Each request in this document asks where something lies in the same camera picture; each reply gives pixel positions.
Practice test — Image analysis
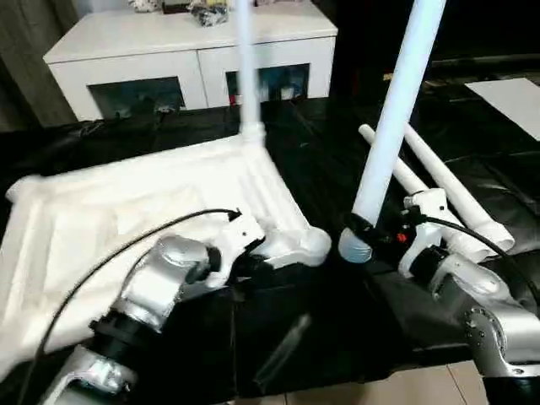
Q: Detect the white plastic table leg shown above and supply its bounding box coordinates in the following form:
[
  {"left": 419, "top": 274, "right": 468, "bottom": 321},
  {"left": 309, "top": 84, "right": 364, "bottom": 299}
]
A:
[
  {"left": 358, "top": 124, "right": 494, "bottom": 261},
  {"left": 340, "top": 0, "right": 446, "bottom": 263},
  {"left": 235, "top": 0, "right": 267, "bottom": 149},
  {"left": 403, "top": 126, "right": 516, "bottom": 251}
]

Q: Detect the white plastic table top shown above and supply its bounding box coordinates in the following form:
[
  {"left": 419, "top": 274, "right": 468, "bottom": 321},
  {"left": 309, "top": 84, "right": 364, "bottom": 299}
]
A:
[{"left": 0, "top": 134, "right": 332, "bottom": 354}]

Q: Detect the black work mat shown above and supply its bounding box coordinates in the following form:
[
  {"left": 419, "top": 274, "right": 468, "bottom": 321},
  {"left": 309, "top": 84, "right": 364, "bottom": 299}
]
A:
[{"left": 0, "top": 94, "right": 540, "bottom": 400}]

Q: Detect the white flat board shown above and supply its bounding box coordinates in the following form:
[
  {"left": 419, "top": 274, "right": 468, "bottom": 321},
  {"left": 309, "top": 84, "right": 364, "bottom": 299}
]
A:
[{"left": 463, "top": 77, "right": 540, "bottom": 143}]

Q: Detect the white cabinet with glass doors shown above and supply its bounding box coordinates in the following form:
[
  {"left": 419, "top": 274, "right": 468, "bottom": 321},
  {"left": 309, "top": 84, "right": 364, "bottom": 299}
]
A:
[{"left": 43, "top": 0, "right": 339, "bottom": 122}]

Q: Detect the grey curtain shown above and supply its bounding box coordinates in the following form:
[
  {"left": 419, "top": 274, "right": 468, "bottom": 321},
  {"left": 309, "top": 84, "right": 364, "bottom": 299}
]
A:
[{"left": 0, "top": 0, "right": 81, "bottom": 132}]

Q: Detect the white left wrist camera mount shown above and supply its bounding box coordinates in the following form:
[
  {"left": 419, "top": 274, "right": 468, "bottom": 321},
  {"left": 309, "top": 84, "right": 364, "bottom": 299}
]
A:
[{"left": 208, "top": 214, "right": 267, "bottom": 290}]

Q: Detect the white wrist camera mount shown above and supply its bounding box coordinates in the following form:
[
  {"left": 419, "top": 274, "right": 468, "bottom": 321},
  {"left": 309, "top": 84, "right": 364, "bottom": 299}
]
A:
[
  {"left": 398, "top": 188, "right": 449, "bottom": 278},
  {"left": 208, "top": 214, "right": 267, "bottom": 290}
]

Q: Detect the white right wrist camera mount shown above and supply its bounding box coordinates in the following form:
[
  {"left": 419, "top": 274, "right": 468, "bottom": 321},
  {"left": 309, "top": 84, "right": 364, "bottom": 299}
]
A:
[{"left": 398, "top": 188, "right": 449, "bottom": 278}]

